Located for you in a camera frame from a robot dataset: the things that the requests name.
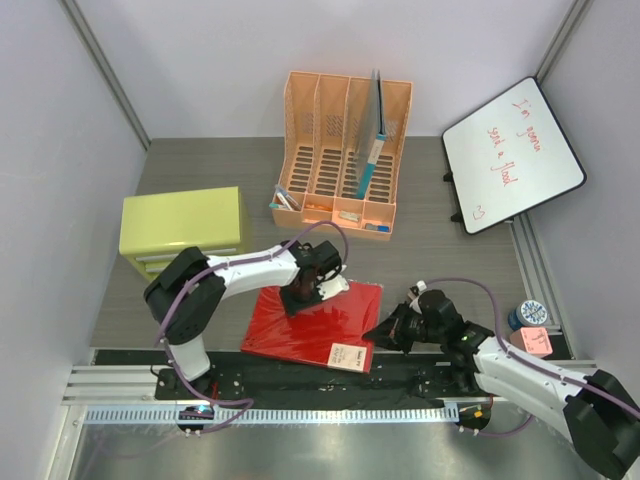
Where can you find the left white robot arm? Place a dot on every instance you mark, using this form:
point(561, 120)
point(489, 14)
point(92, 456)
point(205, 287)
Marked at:
point(185, 295)

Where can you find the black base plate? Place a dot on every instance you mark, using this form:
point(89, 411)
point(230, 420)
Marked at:
point(394, 382)

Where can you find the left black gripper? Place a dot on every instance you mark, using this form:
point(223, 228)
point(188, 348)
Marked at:
point(292, 307)

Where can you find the blue patterned tape roll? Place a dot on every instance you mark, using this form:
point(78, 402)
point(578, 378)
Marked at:
point(530, 313)

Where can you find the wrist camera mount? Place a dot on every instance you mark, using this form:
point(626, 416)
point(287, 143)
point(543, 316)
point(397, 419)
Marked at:
point(334, 285)
point(416, 295)

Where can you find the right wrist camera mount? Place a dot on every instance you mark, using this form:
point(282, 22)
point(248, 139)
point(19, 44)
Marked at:
point(416, 295)

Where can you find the blue and grey marker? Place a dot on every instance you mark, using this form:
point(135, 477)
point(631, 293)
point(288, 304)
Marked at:
point(377, 228)

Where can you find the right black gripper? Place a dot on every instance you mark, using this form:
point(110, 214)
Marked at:
point(391, 331)

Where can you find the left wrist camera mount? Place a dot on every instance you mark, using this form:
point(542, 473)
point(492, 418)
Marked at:
point(334, 285)

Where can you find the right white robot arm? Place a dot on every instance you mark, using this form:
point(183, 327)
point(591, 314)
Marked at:
point(595, 412)

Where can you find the small whiteboard with writing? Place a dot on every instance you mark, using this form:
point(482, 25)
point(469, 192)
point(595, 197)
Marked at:
point(507, 157)

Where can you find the orange plastic file organizer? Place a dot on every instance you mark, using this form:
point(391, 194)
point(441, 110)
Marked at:
point(322, 114)

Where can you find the teal A4 folder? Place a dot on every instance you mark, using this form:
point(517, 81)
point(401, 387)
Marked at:
point(371, 134)

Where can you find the orange highlighter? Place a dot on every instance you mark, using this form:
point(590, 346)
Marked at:
point(318, 207)

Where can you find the small white eraser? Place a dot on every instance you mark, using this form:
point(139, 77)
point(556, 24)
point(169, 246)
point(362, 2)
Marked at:
point(349, 216)

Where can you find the green metal drawer cabinet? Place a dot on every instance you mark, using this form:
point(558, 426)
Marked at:
point(155, 228)

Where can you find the blue white pen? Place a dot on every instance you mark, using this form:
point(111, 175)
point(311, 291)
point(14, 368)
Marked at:
point(285, 199)

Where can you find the pink cube block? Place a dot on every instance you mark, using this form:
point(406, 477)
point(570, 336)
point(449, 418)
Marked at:
point(532, 340)

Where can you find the red A4 folder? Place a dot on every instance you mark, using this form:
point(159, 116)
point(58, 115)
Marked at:
point(327, 335)

